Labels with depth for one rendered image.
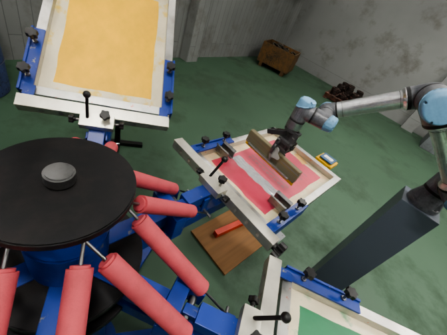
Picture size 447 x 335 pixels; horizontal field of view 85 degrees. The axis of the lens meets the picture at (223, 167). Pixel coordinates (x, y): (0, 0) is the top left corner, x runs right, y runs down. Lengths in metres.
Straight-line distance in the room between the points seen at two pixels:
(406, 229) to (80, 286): 1.40
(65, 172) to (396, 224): 1.43
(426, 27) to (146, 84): 7.37
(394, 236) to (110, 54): 1.69
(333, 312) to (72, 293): 0.88
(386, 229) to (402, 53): 6.83
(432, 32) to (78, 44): 7.58
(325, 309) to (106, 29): 1.57
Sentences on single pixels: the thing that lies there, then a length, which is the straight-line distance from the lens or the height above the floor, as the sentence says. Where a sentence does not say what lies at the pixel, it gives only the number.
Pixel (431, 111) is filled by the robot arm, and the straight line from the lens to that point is 1.14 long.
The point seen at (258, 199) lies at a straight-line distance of 1.25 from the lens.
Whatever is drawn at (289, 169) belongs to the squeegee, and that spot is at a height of 1.11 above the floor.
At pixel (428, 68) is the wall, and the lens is 8.07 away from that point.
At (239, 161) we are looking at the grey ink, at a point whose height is 0.96.
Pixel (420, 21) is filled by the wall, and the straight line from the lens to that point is 8.12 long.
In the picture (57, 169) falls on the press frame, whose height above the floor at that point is 1.35.
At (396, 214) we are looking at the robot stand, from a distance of 1.52.
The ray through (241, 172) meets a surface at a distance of 1.35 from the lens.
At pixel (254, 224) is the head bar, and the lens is 1.02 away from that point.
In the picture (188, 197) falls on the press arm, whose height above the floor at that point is 1.04.
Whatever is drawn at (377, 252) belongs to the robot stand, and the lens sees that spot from 1.66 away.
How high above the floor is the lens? 1.77
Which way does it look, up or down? 38 degrees down
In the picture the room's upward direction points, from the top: 23 degrees clockwise
